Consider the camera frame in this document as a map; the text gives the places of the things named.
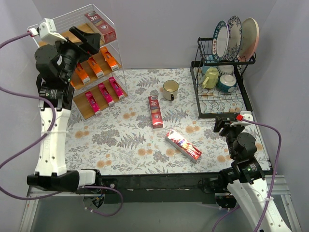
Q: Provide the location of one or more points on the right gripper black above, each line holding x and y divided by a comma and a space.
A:
222, 124

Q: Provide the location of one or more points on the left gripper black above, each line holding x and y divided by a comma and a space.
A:
80, 45

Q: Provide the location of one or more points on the red 3D toothpaste box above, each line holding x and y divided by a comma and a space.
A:
101, 26
183, 145
155, 112

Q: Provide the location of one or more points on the orange toothpaste box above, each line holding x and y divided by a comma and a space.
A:
95, 67
109, 59
82, 74

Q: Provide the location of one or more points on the orange toothpaste box top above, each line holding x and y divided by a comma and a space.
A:
95, 67

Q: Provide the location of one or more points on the pink toothpaste box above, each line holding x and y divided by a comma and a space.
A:
107, 96
93, 103
116, 88

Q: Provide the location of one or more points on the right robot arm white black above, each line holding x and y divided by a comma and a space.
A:
245, 179

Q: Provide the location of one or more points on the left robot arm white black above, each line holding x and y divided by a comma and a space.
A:
51, 171

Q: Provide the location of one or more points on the teal white bowl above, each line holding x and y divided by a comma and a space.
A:
227, 83

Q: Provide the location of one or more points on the yellow green mug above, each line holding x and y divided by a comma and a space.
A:
211, 78

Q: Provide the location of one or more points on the white blue patterned bowl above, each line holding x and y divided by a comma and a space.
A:
225, 69

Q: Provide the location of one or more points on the floral table mat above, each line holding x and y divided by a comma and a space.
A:
121, 140

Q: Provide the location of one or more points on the light blue cup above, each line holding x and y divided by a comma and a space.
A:
206, 64

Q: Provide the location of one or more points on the white plate blue rim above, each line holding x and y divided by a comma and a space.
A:
220, 41

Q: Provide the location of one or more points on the cream pink plate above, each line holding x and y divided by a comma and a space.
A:
250, 39

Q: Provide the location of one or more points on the blue floral plate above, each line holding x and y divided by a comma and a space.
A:
235, 37

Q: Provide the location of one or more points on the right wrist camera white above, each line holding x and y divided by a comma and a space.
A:
244, 118

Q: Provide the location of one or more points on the black wire dish rack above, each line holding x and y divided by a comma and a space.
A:
214, 102

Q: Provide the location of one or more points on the white wire wooden shelf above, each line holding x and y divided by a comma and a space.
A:
82, 18

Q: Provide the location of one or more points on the cream mug black handle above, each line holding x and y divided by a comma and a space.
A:
170, 90

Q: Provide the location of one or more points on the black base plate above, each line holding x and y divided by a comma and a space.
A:
167, 188

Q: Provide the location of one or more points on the aluminium frame rail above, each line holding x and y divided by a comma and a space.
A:
222, 203

